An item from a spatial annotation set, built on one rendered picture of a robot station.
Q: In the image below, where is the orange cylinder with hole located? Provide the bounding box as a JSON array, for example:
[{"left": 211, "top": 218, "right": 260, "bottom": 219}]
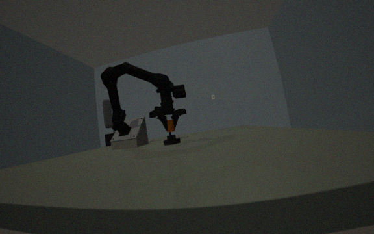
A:
[{"left": 167, "top": 120, "right": 175, "bottom": 132}]

